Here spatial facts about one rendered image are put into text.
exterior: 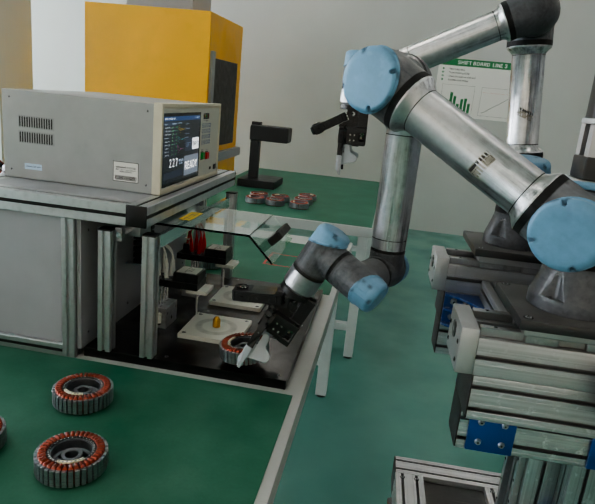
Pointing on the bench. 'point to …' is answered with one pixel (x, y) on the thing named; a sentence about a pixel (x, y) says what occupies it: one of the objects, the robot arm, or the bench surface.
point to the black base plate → (274, 375)
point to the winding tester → (99, 138)
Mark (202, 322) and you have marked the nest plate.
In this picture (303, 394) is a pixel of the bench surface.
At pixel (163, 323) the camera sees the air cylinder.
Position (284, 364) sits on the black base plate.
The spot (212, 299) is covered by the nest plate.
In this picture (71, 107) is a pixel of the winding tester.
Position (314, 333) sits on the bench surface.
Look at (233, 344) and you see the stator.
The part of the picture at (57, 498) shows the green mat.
